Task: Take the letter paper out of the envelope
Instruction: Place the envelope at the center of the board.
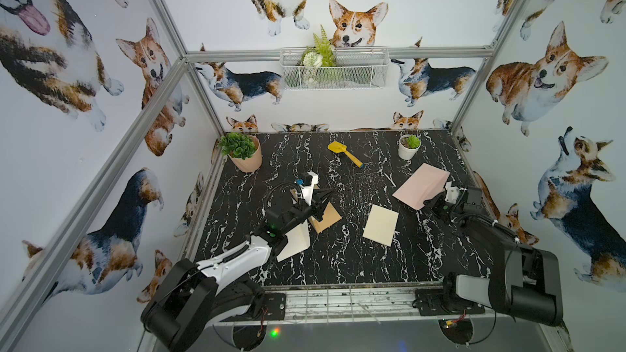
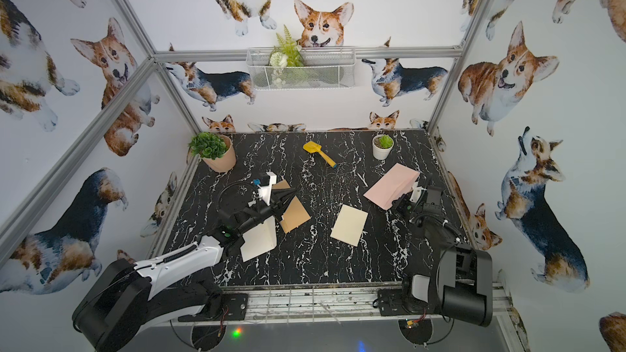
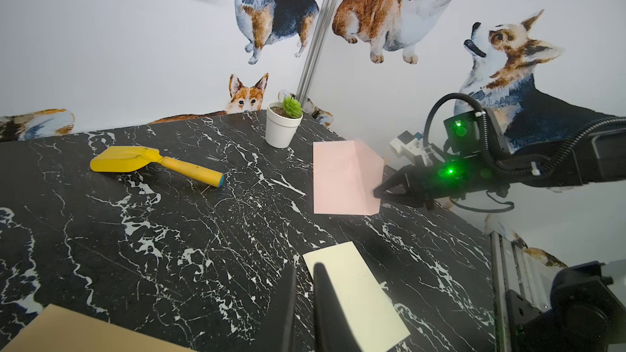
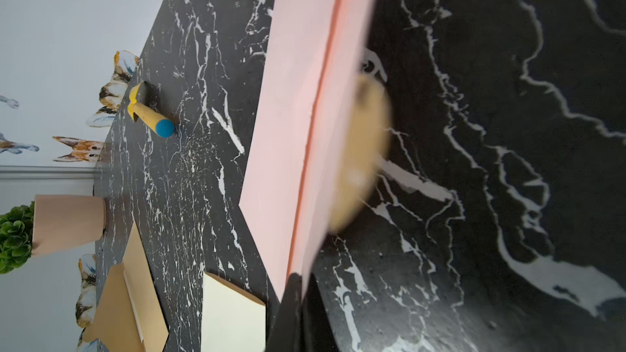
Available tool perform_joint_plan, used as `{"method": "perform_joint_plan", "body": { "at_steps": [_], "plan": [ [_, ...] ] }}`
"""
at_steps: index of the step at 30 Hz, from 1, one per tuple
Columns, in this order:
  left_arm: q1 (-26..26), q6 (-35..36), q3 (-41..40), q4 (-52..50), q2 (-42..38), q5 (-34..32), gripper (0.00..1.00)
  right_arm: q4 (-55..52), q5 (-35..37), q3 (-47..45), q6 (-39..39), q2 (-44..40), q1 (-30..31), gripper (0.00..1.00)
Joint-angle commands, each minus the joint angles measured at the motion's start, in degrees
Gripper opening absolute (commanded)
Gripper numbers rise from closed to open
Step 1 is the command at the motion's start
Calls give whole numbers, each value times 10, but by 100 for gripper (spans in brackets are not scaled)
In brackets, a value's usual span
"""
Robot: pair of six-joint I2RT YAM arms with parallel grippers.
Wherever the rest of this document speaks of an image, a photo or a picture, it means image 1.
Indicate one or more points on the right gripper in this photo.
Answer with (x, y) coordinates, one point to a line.
(434, 206)

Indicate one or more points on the pink envelope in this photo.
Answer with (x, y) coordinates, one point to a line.
(424, 184)

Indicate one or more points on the brown kraft envelope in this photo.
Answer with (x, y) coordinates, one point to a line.
(326, 217)

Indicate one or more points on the aluminium front rail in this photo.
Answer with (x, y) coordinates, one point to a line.
(349, 304)

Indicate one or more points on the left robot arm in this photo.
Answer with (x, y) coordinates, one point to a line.
(197, 294)

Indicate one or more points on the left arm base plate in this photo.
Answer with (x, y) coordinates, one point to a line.
(268, 306)

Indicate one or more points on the small plant in white pot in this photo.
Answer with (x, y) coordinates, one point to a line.
(408, 146)

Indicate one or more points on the cream letter paper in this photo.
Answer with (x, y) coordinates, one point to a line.
(380, 226)

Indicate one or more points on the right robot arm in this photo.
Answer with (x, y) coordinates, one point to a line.
(524, 281)

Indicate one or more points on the yellow toy shovel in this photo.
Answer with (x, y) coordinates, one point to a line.
(340, 148)

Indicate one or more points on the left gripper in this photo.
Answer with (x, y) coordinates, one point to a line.
(315, 205)

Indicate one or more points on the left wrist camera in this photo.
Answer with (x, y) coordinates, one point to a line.
(307, 185)

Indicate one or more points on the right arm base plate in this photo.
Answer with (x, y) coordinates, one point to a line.
(437, 302)

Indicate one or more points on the green plant in terracotta pot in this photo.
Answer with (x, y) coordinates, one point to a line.
(243, 150)

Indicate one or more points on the white envelope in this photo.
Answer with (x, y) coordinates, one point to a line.
(298, 241)

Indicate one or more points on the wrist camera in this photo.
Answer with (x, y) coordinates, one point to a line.
(307, 185)
(452, 193)

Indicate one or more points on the white wire basket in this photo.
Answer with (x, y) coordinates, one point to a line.
(350, 68)

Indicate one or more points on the fern and white flower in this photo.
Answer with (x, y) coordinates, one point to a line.
(318, 56)

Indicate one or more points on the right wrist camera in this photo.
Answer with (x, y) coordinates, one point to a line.
(452, 193)

